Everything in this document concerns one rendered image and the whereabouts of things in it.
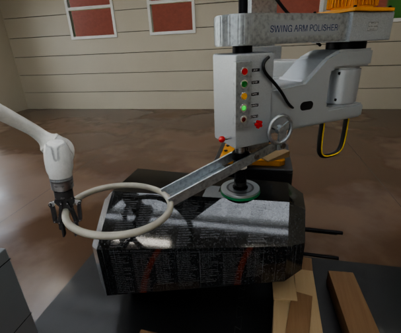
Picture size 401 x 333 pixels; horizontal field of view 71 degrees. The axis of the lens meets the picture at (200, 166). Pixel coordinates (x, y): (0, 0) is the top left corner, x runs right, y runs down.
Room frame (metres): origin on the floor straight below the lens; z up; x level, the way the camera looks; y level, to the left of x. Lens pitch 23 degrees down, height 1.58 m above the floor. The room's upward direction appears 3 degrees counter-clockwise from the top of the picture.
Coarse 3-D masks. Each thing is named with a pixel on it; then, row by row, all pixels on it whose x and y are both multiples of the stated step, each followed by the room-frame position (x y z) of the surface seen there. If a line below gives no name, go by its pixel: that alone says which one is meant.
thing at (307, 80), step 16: (368, 48) 1.60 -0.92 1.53; (304, 64) 1.55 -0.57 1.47; (320, 64) 1.47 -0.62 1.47; (336, 64) 1.49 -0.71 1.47; (352, 64) 1.54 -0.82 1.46; (272, 80) 1.30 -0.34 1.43; (288, 80) 1.51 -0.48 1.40; (304, 80) 1.43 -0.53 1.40; (320, 80) 1.46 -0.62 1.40; (272, 96) 1.34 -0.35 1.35; (288, 96) 1.38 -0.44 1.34; (304, 96) 1.42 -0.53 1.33; (320, 96) 1.46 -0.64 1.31; (272, 112) 1.34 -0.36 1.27; (288, 112) 1.38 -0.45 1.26; (304, 112) 1.42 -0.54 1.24; (320, 112) 1.47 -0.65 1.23; (336, 112) 1.51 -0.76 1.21; (352, 112) 1.57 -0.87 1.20; (288, 128) 1.38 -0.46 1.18
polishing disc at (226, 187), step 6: (228, 180) 1.47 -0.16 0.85; (246, 180) 1.46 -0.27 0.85; (222, 186) 1.40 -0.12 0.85; (228, 186) 1.40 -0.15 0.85; (252, 186) 1.39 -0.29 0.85; (258, 186) 1.38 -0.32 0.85; (228, 192) 1.33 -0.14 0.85; (234, 192) 1.33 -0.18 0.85; (240, 192) 1.32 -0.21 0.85; (246, 192) 1.32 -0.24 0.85; (252, 192) 1.32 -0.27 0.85; (258, 192) 1.33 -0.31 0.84; (240, 198) 1.28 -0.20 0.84
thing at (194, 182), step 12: (228, 156) 1.41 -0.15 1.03; (252, 156) 1.34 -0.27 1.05; (264, 156) 1.37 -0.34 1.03; (204, 168) 1.35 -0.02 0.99; (216, 168) 1.38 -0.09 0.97; (228, 168) 1.29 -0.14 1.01; (240, 168) 1.32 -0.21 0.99; (180, 180) 1.30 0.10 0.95; (192, 180) 1.33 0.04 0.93; (204, 180) 1.23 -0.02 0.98; (216, 180) 1.26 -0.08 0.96; (168, 192) 1.27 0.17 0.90; (180, 192) 1.18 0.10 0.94; (192, 192) 1.21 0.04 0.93
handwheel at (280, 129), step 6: (282, 114) 1.29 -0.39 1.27; (288, 120) 1.31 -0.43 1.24; (270, 126) 1.26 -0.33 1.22; (276, 126) 1.28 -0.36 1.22; (282, 126) 1.28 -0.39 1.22; (270, 132) 1.26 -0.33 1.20; (276, 132) 1.29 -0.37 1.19; (282, 132) 1.28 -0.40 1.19; (288, 132) 1.32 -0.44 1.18; (270, 138) 1.26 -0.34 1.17; (288, 138) 1.30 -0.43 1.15; (276, 144) 1.28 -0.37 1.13
